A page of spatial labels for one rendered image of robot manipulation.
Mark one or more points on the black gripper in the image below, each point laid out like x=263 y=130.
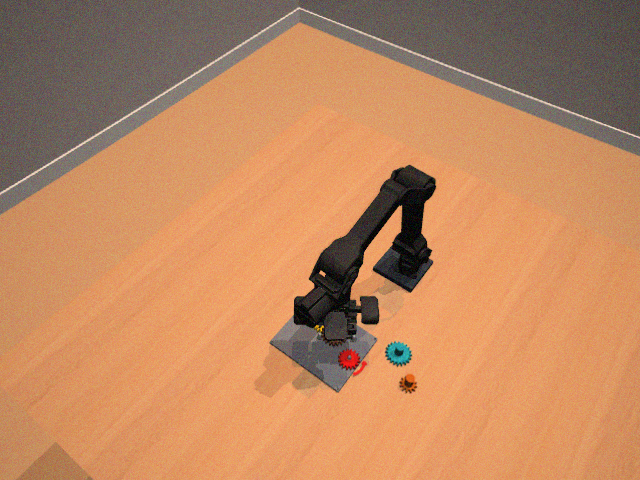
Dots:
x=369 y=309

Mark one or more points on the orange gear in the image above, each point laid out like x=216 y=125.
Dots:
x=408 y=383

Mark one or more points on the teal gear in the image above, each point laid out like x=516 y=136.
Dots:
x=398 y=353

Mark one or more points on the red curved arrow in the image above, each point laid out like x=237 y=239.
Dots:
x=363 y=364

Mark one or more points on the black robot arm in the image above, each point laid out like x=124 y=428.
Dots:
x=407 y=187

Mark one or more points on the brown gear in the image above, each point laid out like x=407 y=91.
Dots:
x=332 y=342

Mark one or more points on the red gear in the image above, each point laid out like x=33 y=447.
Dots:
x=349 y=363

